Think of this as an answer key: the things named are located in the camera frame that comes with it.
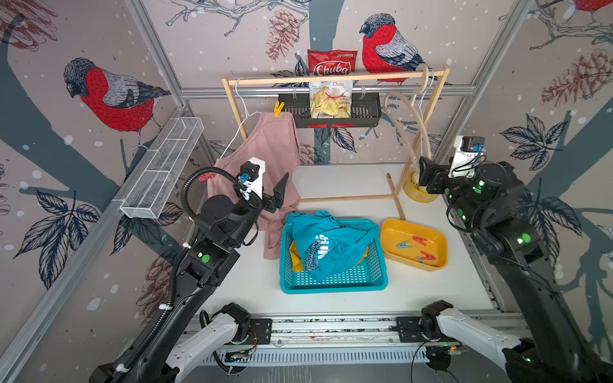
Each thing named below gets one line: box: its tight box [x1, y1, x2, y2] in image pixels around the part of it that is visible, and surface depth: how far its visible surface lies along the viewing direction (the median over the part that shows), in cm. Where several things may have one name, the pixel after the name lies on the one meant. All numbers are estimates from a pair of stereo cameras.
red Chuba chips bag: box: [307, 49, 358, 119], surface depth 87 cm
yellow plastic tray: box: [380, 218, 449, 273], surface depth 93 cm
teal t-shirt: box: [284, 210, 379, 281], surface depth 81 cm
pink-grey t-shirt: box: [209, 111, 302, 260], surface depth 85 cm
